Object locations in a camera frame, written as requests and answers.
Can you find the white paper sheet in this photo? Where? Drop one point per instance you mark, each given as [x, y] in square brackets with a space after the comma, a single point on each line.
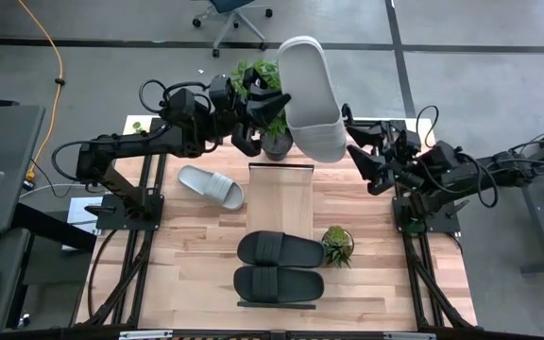
[80, 208]

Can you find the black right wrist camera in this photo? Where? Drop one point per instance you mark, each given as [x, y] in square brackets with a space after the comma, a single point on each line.
[406, 144]

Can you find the grey slide sandal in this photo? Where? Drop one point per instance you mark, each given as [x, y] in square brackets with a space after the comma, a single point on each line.
[210, 186]
[310, 94]

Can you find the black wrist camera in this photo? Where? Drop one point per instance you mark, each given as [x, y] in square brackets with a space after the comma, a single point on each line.
[406, 144]
[220, 94]

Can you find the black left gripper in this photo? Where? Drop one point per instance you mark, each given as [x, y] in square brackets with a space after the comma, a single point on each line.
[253, 85]

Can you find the black side desk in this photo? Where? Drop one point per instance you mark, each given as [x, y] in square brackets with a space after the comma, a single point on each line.
[3, 165]

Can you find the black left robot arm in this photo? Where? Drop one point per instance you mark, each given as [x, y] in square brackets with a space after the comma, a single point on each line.
[135, 141]

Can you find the wooden shelf with black frame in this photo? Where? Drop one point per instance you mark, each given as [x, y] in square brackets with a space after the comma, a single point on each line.
[279, 198]

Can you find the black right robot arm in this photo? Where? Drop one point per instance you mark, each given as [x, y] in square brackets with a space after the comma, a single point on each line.
[447, 175]

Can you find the succulent plant in dark pot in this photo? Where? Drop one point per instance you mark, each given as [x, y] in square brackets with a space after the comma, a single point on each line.
[337, 245]

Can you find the small green item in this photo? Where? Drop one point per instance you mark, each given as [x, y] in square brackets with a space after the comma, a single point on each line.
[137, 126]

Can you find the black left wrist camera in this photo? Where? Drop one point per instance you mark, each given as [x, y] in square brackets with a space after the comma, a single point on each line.
[220, 94]

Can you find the black metal rig frame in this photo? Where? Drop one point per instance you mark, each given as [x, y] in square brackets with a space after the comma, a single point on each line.
[423, 283]

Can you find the silver metal bracket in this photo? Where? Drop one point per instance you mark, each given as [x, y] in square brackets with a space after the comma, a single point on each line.
[144, 334]
[409, 336]

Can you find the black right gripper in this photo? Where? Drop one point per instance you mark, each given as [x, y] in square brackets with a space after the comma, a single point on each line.
[404, 170]

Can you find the black slide sandal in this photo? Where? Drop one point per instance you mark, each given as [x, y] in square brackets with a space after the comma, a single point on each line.
[277, 283]
[281, 249]

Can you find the blue office chair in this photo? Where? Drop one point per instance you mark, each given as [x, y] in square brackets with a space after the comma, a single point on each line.
[234, 9]

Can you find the leafy green potted plant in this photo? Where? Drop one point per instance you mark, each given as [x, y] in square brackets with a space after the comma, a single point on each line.
[277, 146]

